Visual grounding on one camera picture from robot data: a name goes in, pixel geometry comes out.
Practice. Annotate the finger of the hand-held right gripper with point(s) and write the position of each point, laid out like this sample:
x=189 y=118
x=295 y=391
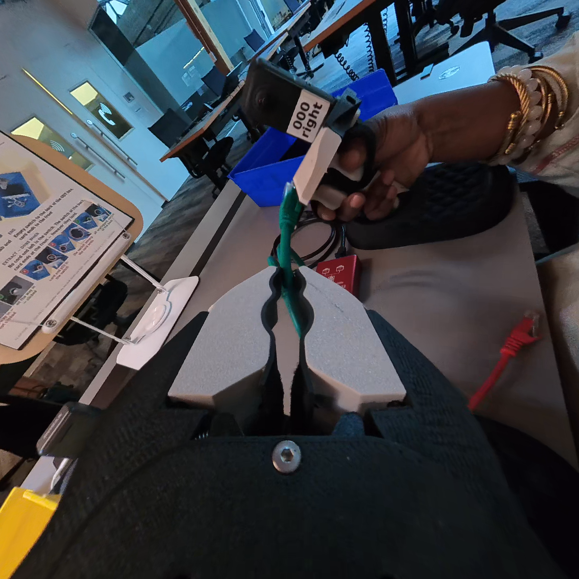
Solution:
x=319 y=163

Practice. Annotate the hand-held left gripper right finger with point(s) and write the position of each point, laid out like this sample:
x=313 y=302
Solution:
x=353 y=348

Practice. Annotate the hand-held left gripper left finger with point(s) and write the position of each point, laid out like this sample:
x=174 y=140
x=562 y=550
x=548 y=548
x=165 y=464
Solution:
x=221 y=348

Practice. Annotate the blue plastic bin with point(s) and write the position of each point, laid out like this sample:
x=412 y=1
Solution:
x=267 y=176

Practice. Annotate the red ethernet splitter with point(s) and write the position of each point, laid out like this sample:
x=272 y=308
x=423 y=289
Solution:
x=339 y=273

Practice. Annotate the yellow plastic bin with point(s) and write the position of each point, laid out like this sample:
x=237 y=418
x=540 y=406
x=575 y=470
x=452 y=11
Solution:
x=22 y=529

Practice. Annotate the person's right forearm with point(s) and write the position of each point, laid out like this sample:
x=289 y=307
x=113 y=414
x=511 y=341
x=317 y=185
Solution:
x=561 y=154

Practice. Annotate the grey desk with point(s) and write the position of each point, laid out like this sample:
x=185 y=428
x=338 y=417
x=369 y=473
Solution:
x=429 y=294

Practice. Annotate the white document stand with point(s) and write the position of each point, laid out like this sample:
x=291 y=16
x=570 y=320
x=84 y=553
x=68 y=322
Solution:
x=167 y=303

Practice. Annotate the long office table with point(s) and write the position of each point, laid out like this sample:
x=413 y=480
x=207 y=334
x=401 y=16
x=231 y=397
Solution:
x=203 y=126

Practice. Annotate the black office chair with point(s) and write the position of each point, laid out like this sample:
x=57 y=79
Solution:
x=212 y=154
x=497 y=27

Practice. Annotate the wooden office table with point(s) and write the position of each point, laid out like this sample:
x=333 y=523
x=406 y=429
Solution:
x=334 y=22

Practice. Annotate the black padded wrist rest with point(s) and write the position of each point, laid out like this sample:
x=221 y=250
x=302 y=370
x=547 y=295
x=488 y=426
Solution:
x=443 y=212

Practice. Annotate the silver laptop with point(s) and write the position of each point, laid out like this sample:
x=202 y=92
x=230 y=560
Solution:
x=452 y=86

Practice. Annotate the lit phone icon sign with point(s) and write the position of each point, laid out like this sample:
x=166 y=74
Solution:
x=104 y=113
x=49 y=142

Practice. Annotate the dark grey box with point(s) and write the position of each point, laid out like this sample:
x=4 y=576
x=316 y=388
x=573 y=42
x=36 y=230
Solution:
x=63 y=429

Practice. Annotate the tan printed poster board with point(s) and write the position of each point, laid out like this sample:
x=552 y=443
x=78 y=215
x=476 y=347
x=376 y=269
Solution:
x=54 y=226

